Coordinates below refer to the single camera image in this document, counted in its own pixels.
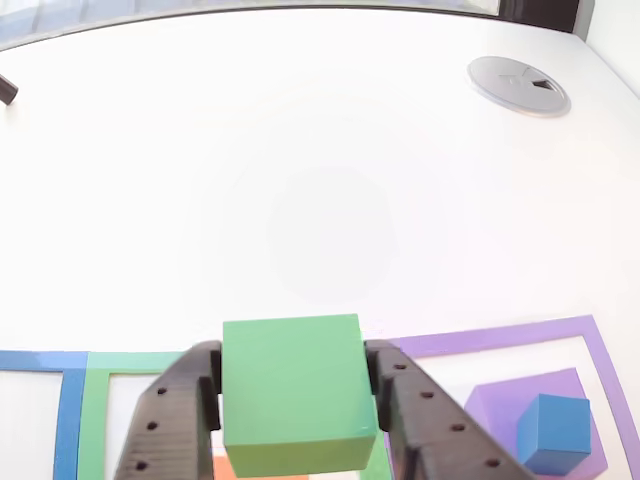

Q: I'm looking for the purple square block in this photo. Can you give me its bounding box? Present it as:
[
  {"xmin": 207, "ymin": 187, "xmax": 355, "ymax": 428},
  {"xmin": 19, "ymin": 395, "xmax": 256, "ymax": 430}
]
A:
[{"xmin": 462, "ymin": 367, "xmax": 610, "ymax": 480}]

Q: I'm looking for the orange square block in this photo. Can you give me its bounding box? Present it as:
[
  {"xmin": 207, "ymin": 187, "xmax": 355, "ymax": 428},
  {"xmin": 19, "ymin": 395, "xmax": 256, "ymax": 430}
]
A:
[{"xmin": 211, "ymin": 455, "xmax": 311, "ymax": 480}]

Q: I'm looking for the small blue cube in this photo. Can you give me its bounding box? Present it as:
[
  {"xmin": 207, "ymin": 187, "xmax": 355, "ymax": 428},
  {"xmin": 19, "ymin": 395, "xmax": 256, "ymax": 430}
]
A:
[{"xmin": 516, "ymin": 393, "xmax": 594, "ymax": 478}]

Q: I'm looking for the green square block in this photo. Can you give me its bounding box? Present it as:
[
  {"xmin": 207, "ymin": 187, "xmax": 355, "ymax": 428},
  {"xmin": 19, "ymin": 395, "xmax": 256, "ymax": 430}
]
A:
[{"xmin": 221, "ymin": 313, "xmax": 378, "ymax": 479}]

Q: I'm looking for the green square frame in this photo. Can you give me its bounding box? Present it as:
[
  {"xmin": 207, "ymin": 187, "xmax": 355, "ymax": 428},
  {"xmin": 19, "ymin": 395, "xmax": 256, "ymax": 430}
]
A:
[{"xmin": 75, "ymin": 351, "xmax": 394, "ymax": 480}]

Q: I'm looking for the blue square frame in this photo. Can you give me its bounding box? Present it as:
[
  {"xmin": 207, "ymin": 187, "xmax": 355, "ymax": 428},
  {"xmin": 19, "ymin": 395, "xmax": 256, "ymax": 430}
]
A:
[{"xmin": 0, "ymin": 350, "xmax": 90, "ymax": 480}]

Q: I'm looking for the purple square frame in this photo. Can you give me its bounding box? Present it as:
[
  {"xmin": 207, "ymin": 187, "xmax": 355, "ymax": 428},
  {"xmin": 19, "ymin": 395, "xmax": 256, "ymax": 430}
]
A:
[{"xmin": 382, "ymin": 313, "xmax": 640, "ymax": 480}]

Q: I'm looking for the round silver cable grommet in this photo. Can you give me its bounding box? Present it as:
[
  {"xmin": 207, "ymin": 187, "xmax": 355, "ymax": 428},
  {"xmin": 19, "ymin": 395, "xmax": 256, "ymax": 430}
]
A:
[{"xmin": 466, "ymin": 55, "xmax": 573, "ymax": 119}]

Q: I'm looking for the black camera tripod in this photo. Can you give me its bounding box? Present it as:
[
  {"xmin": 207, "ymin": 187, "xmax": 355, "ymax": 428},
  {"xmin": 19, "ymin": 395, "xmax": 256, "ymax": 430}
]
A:
[{"xmin": 0, "ymin": 74, "xmax": 20, "ymax": 107}]

